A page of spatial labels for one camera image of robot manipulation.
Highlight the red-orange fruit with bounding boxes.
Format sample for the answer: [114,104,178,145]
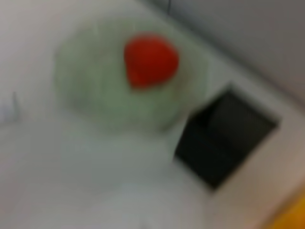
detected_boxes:
[123,34,180,90]

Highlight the yellow plastic bin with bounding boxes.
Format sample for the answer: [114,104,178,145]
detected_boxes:
[269,190,305,229]

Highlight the green glass fruit plate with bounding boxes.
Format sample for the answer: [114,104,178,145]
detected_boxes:
[53,21,208,132]

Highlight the black mesh pen holder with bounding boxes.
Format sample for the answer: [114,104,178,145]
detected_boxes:
[173,82,283,191]

